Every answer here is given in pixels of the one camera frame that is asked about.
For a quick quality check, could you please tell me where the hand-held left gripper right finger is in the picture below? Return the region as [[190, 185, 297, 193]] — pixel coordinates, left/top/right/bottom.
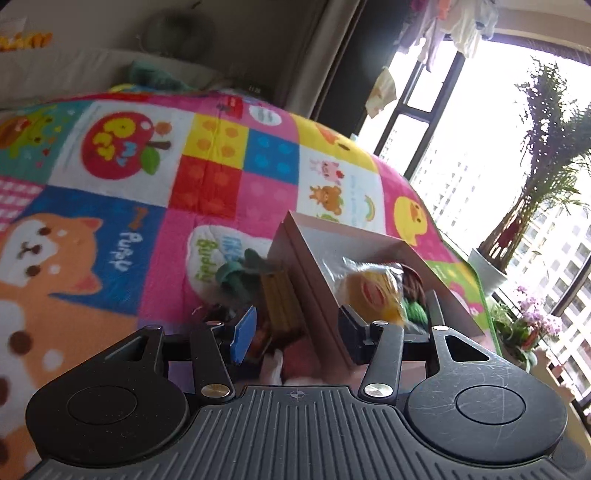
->
[[338, 305, 504, 401]]

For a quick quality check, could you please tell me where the tall green potted plant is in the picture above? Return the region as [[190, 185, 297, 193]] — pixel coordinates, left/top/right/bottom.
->
[[480, 60, 591, 278]]

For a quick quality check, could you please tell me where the crochet doll with brown hair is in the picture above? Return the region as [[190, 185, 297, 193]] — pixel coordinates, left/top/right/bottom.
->
[[399, 265, 434, 329]]

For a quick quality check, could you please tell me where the grey neck pillow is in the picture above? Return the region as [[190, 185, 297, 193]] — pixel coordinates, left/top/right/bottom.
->
[[141, 11, 215, 58]]

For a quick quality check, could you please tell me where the pink cardboard box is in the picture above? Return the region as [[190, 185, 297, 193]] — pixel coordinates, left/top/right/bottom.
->
[[267, 210, 485, 370]]

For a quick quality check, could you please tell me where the white ribbed plant pot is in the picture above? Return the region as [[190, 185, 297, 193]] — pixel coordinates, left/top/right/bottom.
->
[[468, 247, 509, 297]]

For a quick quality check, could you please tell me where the row of yellow plush toys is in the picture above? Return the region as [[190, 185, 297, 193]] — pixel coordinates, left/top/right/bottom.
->
[[0, 31, 52, 51]]

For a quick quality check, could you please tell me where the beige sofa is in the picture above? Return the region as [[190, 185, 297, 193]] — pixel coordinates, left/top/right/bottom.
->
[[0, 46, 287, 112]]

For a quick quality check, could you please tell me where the hanging laundry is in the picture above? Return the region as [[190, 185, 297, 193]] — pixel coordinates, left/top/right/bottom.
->
[[402, 0, 502, 71]]

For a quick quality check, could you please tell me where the cream cloth bag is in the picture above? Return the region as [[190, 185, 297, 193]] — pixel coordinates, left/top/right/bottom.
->
[[365, 67, 398, 118]]

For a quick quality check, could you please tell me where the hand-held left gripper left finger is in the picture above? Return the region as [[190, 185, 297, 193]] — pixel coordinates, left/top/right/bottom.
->
[[104, 305, 257, 403]]

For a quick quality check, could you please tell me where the colourful cartoon play mat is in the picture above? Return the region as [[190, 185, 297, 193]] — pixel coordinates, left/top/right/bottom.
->
[[0, 90, 492, 480]]

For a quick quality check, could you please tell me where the pink orchid plant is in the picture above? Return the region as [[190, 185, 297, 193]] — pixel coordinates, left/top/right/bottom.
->
[[489, 286, 564, 367]]

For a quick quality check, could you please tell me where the black window frame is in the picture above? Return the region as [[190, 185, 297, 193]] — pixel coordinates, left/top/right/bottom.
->
[[358, 32, 591, 416]]

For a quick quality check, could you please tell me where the beige curtain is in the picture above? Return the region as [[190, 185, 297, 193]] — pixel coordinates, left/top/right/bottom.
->
[[277, 0, 365, 121]]

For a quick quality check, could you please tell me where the pink white soft toy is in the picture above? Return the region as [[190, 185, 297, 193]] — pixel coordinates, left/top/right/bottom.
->
[[252, 332, 333, 386]]

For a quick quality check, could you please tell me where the green knitted cloth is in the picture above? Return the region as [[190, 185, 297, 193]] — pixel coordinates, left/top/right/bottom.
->
[[127, 60, 195, 92]]

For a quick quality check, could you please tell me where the yellow green crochet toy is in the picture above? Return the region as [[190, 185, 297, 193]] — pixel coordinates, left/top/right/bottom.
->
[[215, 249, 301, 342]]

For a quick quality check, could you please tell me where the bread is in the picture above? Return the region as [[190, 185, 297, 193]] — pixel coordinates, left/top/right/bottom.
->
[[330, 258, 409, 324]]

